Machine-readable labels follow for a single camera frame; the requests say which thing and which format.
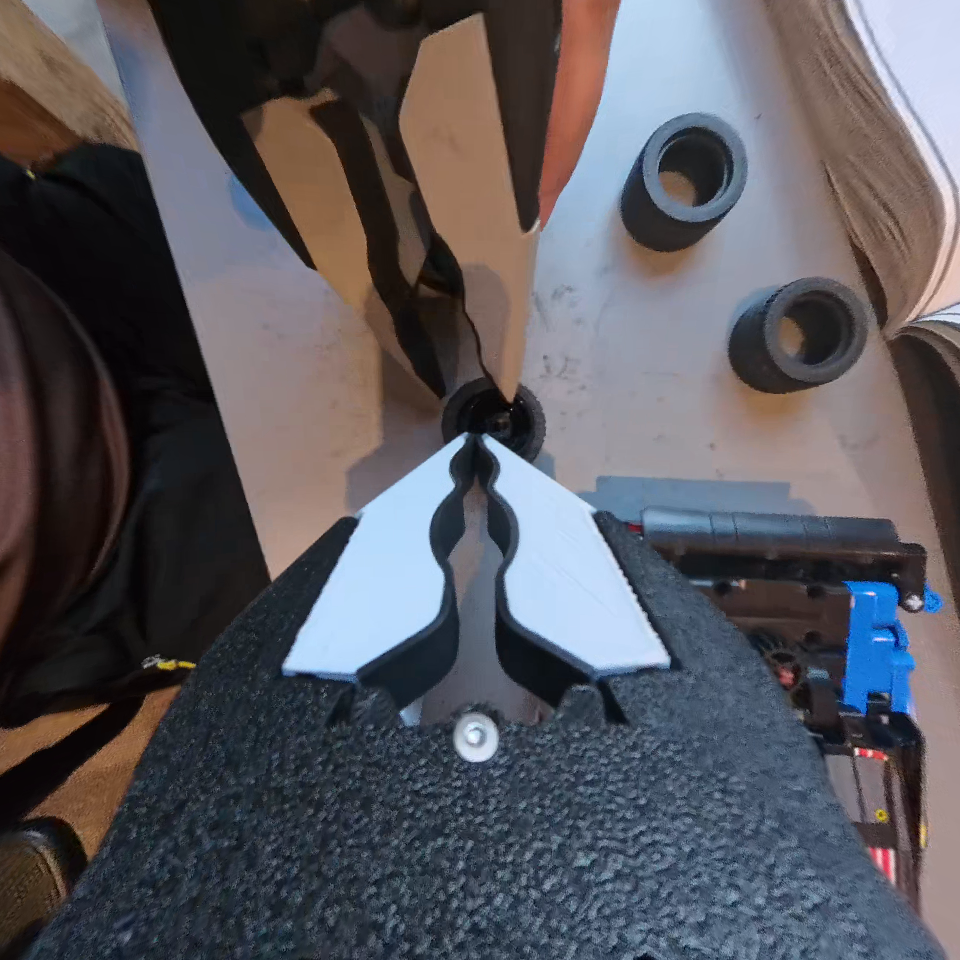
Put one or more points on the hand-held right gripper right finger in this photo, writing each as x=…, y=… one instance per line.
x=585, y=592

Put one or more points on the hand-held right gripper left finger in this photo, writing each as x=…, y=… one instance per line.
x=367, y=600

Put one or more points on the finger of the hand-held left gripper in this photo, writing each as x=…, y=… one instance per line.
x=300, y=172
x=457, y=135

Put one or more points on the black toy wheel rim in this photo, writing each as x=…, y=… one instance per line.
x=501, y=421

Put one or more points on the black toy tire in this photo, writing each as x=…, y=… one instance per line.
x=641, y=217
x=452, y=416
x=750, y=360

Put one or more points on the white brick race car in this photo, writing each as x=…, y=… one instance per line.
x=870, y=652

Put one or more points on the instruction booklet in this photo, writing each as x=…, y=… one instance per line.
x=885, y=150

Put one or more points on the person's left hand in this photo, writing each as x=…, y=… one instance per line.
x=585, y=67

